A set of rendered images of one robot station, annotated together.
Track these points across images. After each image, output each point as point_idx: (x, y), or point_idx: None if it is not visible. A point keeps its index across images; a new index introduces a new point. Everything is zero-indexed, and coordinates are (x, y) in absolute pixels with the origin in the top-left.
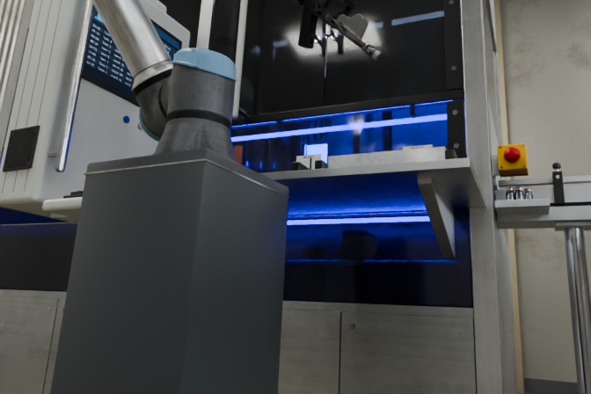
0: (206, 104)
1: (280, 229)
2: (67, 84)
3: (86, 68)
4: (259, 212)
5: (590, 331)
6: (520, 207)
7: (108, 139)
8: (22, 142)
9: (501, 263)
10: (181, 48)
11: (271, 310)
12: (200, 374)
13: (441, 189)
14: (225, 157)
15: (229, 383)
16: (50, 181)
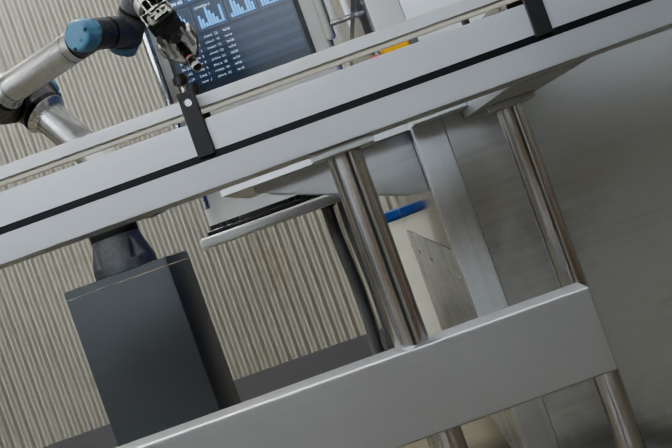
0: None
1: (166, 295)
2: (184, 123)
3: None
4: (135, 298)
5: (550, 250)
6: (413, 126)
7: None
8: None
9: (565, 134)
10: None
11: (181, 355)
12: (123, 417)
13: (303, 169)
14: (82, 287)
15: (153, 415)
16: (217, 213)
